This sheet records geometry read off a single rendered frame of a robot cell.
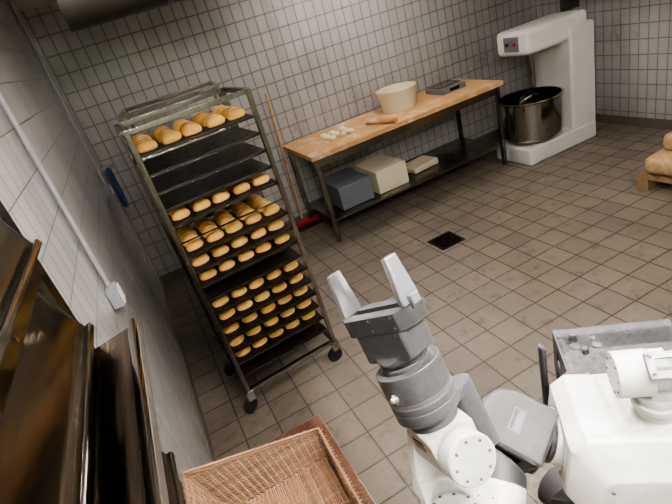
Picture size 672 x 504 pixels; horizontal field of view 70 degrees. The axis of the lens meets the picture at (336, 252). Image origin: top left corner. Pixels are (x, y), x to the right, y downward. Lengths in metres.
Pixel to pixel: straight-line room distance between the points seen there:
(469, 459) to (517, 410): 0.24
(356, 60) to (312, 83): 0.55
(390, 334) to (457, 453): 0.16
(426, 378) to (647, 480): 0.37
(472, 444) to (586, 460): 0.25
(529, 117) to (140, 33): 3.76
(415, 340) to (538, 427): 0.33
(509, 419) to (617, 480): 0.16
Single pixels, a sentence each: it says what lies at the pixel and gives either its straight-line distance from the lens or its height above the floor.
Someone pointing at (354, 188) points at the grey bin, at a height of 0.41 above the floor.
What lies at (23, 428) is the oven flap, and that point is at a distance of 1.00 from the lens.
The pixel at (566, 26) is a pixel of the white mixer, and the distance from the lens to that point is 5.64.
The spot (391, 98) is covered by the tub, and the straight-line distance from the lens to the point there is 5.04.
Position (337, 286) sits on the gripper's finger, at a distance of 0.64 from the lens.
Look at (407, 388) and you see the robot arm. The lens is 0.60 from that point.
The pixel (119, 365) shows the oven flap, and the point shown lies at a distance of 1.33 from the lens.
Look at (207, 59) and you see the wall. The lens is 4.90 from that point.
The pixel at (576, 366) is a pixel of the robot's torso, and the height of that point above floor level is 1.40.
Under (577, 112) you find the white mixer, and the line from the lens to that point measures 5.87.
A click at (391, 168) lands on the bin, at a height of 0.45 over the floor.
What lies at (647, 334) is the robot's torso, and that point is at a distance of 1.01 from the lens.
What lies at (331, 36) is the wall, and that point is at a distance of 5.29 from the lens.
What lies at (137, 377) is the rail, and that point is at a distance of 1.19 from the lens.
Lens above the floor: 2.04
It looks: 27 degrees down
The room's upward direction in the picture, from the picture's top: 17 degrees counter-clockwise
